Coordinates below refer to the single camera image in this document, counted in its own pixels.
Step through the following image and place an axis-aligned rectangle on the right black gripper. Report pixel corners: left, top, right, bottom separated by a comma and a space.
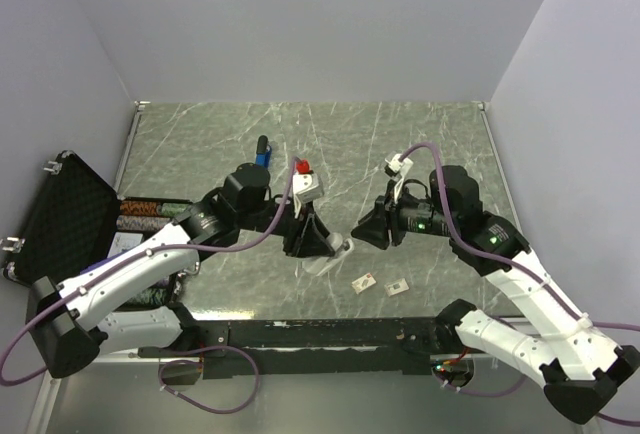
350, 178, 457, 250

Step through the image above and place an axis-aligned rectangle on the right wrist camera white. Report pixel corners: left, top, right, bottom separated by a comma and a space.
384, 153, 413, 182

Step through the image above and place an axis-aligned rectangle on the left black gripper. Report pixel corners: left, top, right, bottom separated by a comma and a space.
237, 193, 335, 258

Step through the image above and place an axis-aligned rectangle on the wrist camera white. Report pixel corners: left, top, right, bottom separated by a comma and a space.
292, 159, 324, 204
384, 153, 413, 182

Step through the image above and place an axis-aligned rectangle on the staple box with red mark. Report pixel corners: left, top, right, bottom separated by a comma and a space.
351, 273, 376, 294

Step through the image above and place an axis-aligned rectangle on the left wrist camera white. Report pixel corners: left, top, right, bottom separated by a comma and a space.
292, 159, 324, 204

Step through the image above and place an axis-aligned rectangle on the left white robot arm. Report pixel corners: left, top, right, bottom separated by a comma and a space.
27, 160, 353, 378

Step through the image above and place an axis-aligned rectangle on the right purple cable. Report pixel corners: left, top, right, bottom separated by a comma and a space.
397, 141, 640, 427

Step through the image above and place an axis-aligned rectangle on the blue black stapler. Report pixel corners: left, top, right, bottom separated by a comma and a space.
255, 135, 272, 168

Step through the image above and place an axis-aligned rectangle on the orange patterned tape roll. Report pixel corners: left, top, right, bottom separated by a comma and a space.
119, 199, 163, 217

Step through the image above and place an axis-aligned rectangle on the black foam-lined case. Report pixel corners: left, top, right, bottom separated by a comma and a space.
1, 150, 191, 287

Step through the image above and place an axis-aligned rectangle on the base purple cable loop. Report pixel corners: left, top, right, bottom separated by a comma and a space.
158, 342, 262, 412

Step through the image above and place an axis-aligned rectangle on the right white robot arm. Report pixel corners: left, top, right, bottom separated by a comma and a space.
351, 165, 639, 425

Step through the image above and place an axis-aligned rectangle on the small white staple box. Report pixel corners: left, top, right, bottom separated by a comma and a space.
385, 278, 409, 297

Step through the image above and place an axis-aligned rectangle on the purple pen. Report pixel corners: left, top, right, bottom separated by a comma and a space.
77, 259, 116, 282

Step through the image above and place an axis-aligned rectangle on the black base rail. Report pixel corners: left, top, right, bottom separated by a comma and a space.
138, 317, 463, 375

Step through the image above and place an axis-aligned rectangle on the white stapler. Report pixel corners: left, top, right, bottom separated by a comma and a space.
301, 233, 354, 276

